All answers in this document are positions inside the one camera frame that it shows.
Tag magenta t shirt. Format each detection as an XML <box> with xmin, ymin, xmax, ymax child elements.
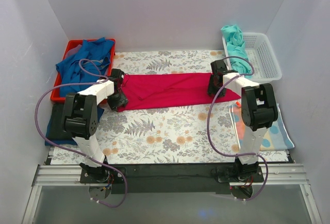
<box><xmin>117</xmin><ymin>72</ymin><xmax>242</xmax><ymax>113</ymax></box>

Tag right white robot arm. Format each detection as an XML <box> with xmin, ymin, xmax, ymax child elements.
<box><xmin>207</xmin><ymin>59</ymin><xmax>278</xmax><ymax>182</ymax></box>

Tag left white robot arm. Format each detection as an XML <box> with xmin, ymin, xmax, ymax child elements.
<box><xmin>61</xmin><ymin>68</ymin><xmax>128</xmax><ymax>183</ymax></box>

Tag teal crumpled t shirt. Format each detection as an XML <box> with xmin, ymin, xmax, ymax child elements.
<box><xmin>221</xmin><ymin>25</ymin><xmax>253</xmax><ymax>78</ymax></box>

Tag orange clip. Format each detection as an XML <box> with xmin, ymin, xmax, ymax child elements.
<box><xmin>235</xmin><ymin>101</ymin><xmax>241</xmax><ymax>108</ymax></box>

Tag blue crumpled t shirt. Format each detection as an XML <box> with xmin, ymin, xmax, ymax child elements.
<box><xmin>55</xmin><ymin>37</ymin><xmax>115</xmax><ymax>98</ymax></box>

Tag white plastic basket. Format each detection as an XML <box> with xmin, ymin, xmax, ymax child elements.
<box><xmin>221</xmin><ymin>32</ymin><xmax>283</xmax><ymax>82</ymax></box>

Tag floral table mat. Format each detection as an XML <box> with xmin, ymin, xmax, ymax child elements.
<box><xmin>48</xmin><ymin>50</ymin><xmax>289</xmax><ymax>165</ymax></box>

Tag dark blue folded t shirt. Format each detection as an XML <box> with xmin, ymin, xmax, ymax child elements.
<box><xmin>44</xmin><ymin>107</ymin><xmax>105</xmax><ymax>147</ymax></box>

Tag colourful dotted towel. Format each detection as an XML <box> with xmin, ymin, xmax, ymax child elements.
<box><xmin>228</xmin><ymin>104</ymin><xmax>294</xmax><ymax>151</ymax></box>

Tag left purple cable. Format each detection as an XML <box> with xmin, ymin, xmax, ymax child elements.
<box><xmin>35</xmin><ymin>58</ymin><xmax>128</xmax><ymax>208</ymax></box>

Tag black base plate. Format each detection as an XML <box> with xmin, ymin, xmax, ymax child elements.
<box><xmin>80</xmin><ymin>163</ymin><xmax>264</xmax><ymax>194</ymax></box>

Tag aluminium rail frame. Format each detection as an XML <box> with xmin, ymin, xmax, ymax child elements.
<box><xmin>22</xmin><ymin>163</ymin><xmax>322</xmax><ymax>223</ymax></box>

